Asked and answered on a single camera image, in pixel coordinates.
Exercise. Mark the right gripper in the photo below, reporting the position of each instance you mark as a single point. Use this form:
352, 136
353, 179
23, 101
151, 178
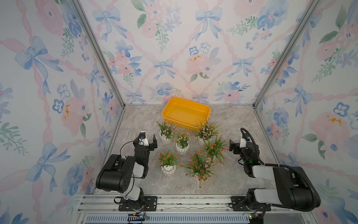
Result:
236, 148

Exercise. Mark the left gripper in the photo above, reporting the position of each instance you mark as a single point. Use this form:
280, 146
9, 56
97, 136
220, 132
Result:
152, 146

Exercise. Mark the pink gypsophila pot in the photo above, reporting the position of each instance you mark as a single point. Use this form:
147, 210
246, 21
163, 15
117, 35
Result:
205, 132
166, 131
182, 143

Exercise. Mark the yellow plastic storage box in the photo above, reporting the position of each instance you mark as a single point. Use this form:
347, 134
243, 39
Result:
186, 113

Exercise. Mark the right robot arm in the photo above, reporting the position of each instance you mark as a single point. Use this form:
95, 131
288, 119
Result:
292, 190

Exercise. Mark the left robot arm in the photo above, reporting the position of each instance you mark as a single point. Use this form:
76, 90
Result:
120, 172

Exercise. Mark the red flower pot right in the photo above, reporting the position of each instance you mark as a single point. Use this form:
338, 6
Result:
214, 150

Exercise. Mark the red flower pot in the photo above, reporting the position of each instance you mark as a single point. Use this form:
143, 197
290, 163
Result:
168, 162
199, 167
214, 150

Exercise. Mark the red flower pot front left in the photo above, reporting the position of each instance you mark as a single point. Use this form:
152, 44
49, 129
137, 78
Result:
168, 162

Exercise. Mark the red flower pot front centre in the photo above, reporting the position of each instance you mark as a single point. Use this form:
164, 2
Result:
199, 167

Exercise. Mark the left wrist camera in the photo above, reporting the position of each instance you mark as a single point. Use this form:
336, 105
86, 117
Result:
142, 137

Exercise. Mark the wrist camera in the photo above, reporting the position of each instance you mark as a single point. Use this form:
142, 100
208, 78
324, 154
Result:
245, 139
142, 137

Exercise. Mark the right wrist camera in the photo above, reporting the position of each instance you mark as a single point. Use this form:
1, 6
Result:
245, 139

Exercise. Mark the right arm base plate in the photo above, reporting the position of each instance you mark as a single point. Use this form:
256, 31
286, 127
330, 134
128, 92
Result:
241, 203

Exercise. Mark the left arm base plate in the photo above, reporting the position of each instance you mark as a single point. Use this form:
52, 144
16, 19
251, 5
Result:
144, 203

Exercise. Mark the aluminium front rail frame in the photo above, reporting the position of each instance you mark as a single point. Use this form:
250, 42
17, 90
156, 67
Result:
184, 209

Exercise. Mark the left corner aluminium post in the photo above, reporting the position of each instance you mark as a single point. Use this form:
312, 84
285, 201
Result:
83, 20

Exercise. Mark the corner aluminium post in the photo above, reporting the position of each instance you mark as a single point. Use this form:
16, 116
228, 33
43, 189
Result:
301, 26
83, 20

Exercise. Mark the right corner aluminium post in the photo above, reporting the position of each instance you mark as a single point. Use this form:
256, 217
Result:
301, 26

